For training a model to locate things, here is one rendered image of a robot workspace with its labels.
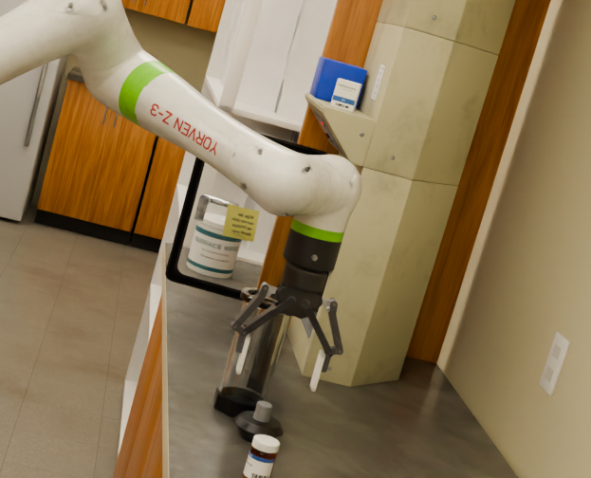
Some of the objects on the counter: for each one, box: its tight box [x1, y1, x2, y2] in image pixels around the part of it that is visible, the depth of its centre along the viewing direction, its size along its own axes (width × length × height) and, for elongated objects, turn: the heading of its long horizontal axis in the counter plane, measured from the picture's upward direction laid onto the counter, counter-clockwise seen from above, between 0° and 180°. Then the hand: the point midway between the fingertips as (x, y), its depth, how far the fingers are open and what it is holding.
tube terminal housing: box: [286, 22, 498, 387], centre depth 268 cm, size 25×32×77 cm
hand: (277, 374), depth 210 cm, fingers open, 13 cm apart
